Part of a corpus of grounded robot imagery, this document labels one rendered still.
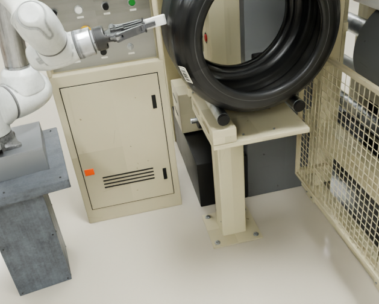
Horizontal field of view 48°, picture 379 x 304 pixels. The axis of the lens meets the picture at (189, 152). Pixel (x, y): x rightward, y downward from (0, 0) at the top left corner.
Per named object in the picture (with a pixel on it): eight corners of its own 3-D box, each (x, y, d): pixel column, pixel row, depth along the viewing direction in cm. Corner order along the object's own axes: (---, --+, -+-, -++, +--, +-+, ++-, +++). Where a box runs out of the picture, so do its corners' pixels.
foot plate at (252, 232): (201, 216, 242) (201, 213, 241) (246, 207, 246) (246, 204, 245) (213, 249, 220) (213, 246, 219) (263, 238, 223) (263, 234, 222)
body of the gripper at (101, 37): (90, 32, 130) (119, 23, 130) (89, 25, 137) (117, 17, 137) (98, 55, 134) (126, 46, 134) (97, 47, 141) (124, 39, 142)
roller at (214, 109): (193, 84, 176) (200, 76, 175) (200, 90, 178) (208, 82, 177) (215, 121, 147) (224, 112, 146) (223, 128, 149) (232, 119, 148)
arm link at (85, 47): (72, 28, 137) (89, 22, 137) (82, 54, 141) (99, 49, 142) (70, 35, 129) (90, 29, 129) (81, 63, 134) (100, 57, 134)
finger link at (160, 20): (143, 20, 136) (143, 20, 135) (164, 14, 136) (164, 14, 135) (146, 29, 137) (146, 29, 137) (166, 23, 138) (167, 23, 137)
